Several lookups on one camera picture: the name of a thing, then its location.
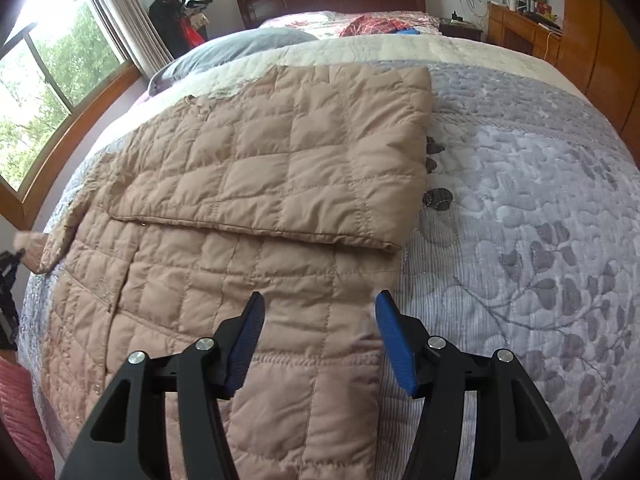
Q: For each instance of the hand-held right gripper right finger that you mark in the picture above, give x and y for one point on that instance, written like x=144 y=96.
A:
x=395 y=340

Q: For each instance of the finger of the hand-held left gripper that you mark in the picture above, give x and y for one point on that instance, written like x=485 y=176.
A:
x=9 y=272

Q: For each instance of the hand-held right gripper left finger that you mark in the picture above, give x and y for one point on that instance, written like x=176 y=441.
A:
x=245 y=345

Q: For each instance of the tan quilted jacket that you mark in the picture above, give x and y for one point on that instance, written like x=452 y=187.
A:
x=250 y=160

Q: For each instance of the coat rack with clothes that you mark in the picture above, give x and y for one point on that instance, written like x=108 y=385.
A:
x=167 y=20

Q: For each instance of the grey floral quilted bedspread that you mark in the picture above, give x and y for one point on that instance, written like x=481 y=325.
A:
x=500 y=210

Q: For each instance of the large wood-framed window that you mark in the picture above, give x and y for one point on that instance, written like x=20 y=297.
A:
x=50 y=85

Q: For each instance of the beige curtain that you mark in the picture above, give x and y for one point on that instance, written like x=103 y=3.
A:
x=140 y=25

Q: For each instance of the grey-blue pillow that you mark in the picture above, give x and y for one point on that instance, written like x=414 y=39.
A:
x=225 y=50

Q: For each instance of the small blue item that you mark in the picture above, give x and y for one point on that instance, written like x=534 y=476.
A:
x=407 y=32

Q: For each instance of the red patterned cloth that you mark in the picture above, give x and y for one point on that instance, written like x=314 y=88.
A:
x=370 y=25

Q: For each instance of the dark nightstand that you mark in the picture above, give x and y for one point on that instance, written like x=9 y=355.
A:
x=460 y=30

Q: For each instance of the pink floral bed sheet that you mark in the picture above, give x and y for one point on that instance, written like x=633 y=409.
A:
x=300 y=22

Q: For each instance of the wooden desk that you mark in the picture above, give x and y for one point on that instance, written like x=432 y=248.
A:
x=515 y=30

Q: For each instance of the wooden wardrobe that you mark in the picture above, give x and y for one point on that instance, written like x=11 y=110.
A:
x=590 y=35

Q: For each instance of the green potted plant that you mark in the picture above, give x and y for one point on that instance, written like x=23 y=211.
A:
x=535 y=0

